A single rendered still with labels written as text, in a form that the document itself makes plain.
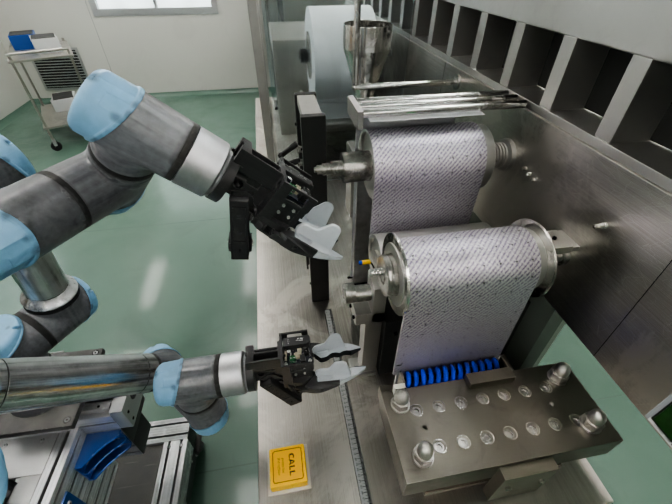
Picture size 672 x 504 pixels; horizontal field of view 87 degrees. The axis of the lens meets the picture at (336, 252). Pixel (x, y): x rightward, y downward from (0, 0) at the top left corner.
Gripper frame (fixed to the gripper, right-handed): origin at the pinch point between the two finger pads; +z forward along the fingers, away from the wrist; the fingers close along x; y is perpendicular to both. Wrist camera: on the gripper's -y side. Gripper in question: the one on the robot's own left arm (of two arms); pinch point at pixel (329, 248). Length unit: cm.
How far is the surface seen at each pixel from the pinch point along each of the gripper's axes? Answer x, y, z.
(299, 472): -16.9, -37.1, 19.4
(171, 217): 219, -166, 10
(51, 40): 402, -163, -142
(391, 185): 18.3, 9.5, 12.3
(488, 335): -5.4, 2.7, 37.6
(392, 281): -2.5, 1.5, 12.0
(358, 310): 3.0, -11.1, 17.3
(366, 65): 67, 22, 10
